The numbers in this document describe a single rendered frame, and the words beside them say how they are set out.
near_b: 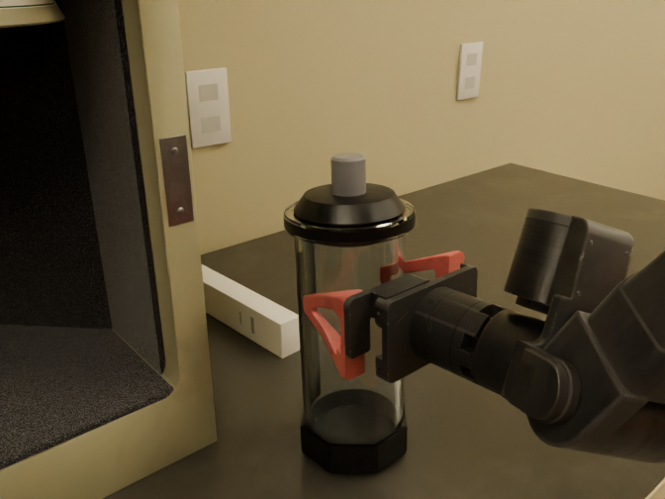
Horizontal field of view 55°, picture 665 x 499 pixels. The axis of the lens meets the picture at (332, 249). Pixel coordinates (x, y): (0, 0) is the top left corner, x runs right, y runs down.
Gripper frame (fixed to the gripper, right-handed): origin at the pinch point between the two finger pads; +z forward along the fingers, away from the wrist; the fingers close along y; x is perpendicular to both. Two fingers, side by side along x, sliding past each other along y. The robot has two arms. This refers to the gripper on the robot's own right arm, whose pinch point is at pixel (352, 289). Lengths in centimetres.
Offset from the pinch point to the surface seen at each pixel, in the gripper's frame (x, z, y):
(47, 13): -22.9, 10.4, 17.9
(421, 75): -11, 49, -65
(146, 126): -14.6, 9.7, 12.2
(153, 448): 12.8, 9.0, 15.8
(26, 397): 7.5, 15.9, 23.4
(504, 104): -2, 50, -94
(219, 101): -11, 49, -18
